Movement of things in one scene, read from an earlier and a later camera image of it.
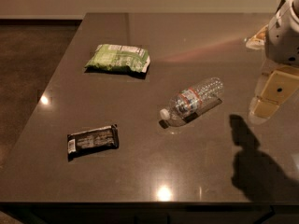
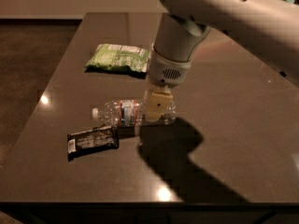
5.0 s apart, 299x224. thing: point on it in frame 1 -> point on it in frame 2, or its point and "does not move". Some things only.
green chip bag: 120,56 does not move
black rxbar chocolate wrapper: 92,140 does not move
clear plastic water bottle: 192,101 -> 131,112
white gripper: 282,39 -> 167,71
